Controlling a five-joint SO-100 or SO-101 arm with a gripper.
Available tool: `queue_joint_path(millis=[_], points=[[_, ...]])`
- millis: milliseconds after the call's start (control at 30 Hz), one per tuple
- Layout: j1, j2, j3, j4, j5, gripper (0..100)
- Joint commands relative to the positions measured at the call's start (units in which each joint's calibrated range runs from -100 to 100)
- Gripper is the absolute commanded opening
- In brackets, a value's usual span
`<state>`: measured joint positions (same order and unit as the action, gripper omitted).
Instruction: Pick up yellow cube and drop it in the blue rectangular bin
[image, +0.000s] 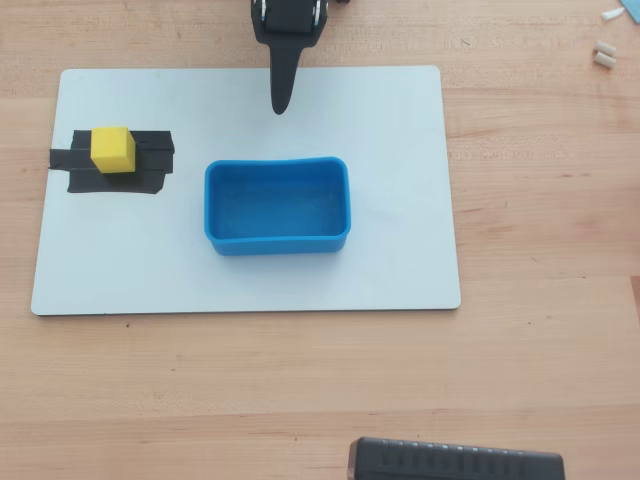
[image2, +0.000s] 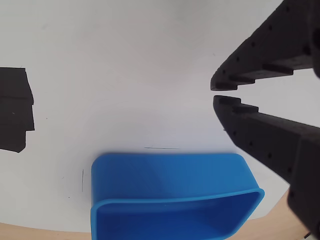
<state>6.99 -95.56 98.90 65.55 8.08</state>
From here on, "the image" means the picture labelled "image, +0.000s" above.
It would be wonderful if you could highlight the white rectangular board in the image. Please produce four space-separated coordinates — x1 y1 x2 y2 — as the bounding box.
30 65 463 317

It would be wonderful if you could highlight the yellow cube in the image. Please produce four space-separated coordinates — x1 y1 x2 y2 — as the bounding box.
90 126 137 175

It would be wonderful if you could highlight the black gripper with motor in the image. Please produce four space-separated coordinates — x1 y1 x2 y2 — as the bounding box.
251 0 330 116

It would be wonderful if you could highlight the black ribbed device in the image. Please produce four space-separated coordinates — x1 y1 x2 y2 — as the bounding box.
346 436 567 480

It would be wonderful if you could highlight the blue rectangular bin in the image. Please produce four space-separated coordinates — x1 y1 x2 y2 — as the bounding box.
203 156 352 258

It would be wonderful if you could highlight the black tape patch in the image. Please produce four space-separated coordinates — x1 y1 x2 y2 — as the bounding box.
48 129 176 196

